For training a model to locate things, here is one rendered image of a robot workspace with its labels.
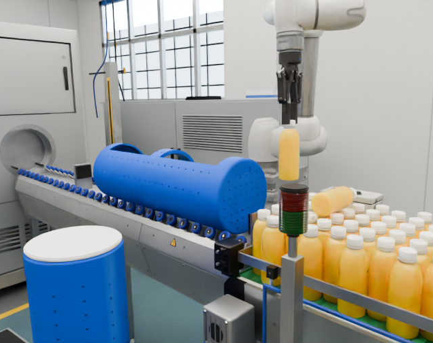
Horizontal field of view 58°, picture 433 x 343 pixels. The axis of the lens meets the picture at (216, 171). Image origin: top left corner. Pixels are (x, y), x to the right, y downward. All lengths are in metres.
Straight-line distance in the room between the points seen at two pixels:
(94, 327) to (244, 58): 3.53
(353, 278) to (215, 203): 0.53
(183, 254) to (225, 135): 1.85
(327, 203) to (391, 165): 2.89
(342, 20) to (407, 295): 0.83
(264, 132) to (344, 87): 2.27
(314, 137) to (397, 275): 1.12
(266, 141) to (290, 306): 1.16
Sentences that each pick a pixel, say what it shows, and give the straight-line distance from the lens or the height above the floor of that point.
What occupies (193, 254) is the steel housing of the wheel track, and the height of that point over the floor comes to 0.87.
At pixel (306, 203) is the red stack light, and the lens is 0.84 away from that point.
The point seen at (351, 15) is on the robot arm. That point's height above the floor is 1.70.
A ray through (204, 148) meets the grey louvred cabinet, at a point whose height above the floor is 1.02.
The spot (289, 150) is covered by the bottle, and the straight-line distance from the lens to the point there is 1.33.
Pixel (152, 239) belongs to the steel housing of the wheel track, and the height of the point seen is 0.86.
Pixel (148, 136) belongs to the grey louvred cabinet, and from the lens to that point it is 3.91.
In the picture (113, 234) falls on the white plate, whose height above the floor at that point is 1.04.
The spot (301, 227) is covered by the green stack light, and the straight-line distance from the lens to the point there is 0.85.
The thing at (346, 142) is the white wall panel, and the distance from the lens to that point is 4.14.
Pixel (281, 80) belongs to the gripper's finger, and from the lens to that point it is 1.30.
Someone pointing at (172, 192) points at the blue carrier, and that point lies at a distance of 1.51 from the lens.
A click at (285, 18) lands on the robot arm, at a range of 1.33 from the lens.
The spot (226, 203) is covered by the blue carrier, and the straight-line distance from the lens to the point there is 1.37.
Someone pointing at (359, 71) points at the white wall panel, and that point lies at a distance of 4.09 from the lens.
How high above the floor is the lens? 1.44
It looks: 10 degrees down
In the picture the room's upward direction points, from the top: 1 degrees counter-clockwise
